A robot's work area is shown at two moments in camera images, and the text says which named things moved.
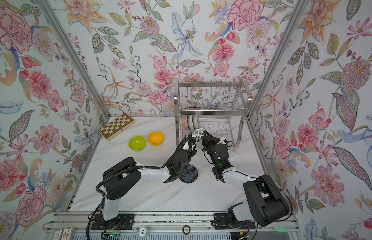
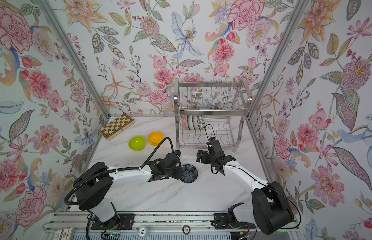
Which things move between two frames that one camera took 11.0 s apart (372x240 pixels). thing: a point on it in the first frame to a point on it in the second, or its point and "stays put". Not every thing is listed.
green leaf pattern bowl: x=198 y=133 to x=201 y=121
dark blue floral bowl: x=190 y=175 stays put
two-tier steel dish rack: x=219 y=108 stays put
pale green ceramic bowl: x=190 y=122 stays put
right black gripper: x=211 y=145 to x=207 y=156
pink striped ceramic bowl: x=196 y=119 stays put
